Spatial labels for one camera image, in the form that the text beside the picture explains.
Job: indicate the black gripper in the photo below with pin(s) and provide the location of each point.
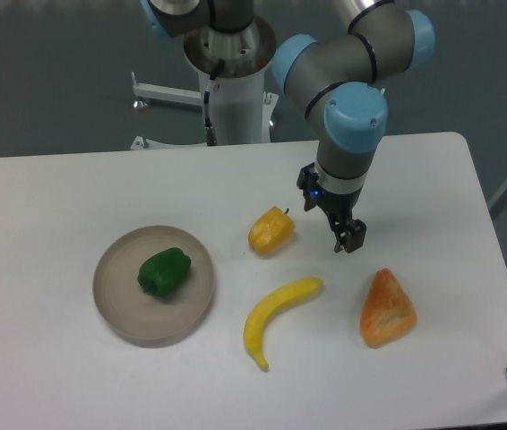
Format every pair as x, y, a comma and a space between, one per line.
338, 207

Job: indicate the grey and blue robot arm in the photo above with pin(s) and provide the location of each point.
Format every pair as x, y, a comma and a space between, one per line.
332, 85

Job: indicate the yellow bell pepper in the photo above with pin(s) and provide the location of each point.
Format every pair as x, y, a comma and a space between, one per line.
270, 231

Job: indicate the green bell pepper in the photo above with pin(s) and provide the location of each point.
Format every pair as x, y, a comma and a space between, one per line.
164, 272

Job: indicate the beige round plate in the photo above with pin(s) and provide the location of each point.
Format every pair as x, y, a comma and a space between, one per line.
140, 318

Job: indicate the orange triangular bread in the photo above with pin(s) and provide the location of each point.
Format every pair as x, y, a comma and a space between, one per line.
387, 313

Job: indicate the yellow banana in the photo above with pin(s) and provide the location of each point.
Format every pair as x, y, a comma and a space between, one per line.
276, 302

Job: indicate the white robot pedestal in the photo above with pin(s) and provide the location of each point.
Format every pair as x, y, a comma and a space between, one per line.
236, 107

